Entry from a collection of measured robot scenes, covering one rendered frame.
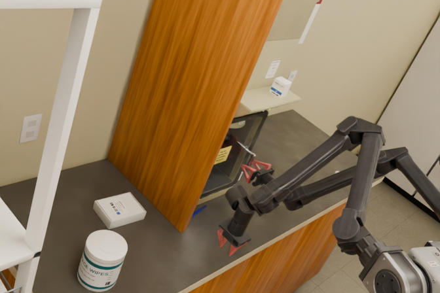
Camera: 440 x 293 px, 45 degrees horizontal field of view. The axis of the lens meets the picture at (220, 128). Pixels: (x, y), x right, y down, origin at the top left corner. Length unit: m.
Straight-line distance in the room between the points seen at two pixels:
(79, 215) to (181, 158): 0.42
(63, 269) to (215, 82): 0.79
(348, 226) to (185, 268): 0.67
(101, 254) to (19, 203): 0.45
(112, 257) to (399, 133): 3.68
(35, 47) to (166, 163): 0.64
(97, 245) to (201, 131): 0.53
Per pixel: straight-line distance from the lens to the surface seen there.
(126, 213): 2.03
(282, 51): 2.00
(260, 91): 1.98
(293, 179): 1.73
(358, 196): 1.64
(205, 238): 2.11
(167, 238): 2.05
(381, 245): 1.55
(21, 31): 1.78
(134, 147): 2.17
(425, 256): 1.55
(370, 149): 1.73
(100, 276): 1.75
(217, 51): 1.78
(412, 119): 4.93
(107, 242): 1.74
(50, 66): 1.91
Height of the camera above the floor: 2.31
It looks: 29 degrees down
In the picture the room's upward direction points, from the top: 22 degrees clockwise
